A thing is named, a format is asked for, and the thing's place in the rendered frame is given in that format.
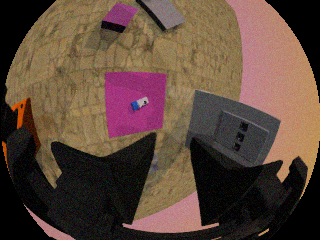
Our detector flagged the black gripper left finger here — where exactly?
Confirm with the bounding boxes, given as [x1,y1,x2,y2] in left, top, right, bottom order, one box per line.
[51,132,157,225]

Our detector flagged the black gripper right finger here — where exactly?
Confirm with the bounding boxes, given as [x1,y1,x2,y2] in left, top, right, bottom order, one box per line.
[189,137,284,227]

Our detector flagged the magenta square marking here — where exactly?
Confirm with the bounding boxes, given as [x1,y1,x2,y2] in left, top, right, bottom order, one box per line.
[105,71,167,137]

